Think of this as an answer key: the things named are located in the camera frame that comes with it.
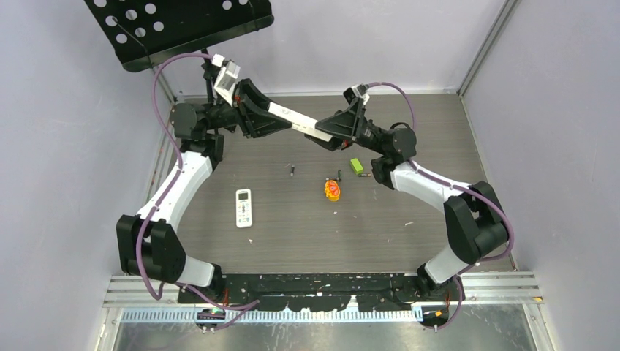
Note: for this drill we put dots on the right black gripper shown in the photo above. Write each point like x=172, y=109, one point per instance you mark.
x=345, y=127

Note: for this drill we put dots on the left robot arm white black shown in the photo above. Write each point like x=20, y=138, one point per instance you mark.
x=148, y=244

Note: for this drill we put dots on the black music stand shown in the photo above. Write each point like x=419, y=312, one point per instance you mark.
x=146, y=34

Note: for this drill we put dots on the long white remote control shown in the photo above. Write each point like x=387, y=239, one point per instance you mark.
x=299, y=121

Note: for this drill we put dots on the green rectangular block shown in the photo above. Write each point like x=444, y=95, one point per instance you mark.
x=356, y=166

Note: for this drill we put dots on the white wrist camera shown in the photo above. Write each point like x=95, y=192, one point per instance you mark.
x=359, y=91
x=226, y=79

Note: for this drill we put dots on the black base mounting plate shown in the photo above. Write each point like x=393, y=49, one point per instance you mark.
x=321, y=292

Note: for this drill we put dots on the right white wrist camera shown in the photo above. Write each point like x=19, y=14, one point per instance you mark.
x=359, y=91

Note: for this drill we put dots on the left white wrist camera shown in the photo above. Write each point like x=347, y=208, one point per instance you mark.
x=226, y=79

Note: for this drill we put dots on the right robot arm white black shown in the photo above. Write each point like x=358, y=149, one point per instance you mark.
x=475, y=223

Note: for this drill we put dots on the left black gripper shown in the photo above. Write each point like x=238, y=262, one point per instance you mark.
x=251, y=110

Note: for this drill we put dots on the orange yellow toy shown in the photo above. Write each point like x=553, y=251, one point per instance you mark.
x=332, y=191

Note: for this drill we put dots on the white air conditioner remote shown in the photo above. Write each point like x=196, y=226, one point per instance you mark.
x=243, y=208

